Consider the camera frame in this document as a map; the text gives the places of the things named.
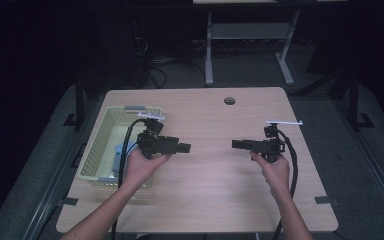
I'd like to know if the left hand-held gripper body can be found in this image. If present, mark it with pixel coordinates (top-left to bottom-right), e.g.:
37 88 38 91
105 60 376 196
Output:
136 112 181 160

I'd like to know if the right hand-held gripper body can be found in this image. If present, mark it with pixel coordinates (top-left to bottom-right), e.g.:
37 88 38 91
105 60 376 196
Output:
245 120 304 164

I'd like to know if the blue grey glove with dots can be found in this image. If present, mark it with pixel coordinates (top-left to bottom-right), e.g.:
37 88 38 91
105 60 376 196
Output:
112 141 138 178

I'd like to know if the pale yellow plastic basket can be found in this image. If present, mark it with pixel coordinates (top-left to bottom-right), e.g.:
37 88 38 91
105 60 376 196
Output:
77 105 163 188

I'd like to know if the person's left hand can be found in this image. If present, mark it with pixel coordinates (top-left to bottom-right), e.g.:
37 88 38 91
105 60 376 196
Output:
123 147 173 192

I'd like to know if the person's right hand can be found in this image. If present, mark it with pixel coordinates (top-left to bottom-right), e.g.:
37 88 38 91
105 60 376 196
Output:
249 151 292 199

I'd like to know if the black tape strip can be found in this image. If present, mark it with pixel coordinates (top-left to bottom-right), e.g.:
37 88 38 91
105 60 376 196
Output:
313 195 340 205
57 197 80 206

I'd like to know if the black metal stand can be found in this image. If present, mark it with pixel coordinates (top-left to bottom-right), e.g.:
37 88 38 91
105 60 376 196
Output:
63 71 87 130
346 68 375 132

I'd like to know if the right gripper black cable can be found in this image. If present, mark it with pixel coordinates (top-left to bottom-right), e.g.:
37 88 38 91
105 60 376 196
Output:
271 128 300 240

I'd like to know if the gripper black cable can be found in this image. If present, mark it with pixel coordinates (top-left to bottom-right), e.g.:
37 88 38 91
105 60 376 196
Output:
110 118 148 240
271 128 300 240

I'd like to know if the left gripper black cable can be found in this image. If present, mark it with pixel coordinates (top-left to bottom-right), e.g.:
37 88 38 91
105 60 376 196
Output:
110 118 148 240

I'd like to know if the tangle of floor cables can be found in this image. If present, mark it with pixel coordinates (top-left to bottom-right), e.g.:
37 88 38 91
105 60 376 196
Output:
134 34 208 90

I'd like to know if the aluminium floor rail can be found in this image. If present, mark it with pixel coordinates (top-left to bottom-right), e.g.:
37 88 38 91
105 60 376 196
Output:
21 99 99 240
333 98 384 231

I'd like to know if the grey metal desk frame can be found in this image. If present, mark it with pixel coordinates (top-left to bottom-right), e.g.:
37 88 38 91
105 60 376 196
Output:
204 9 302 87

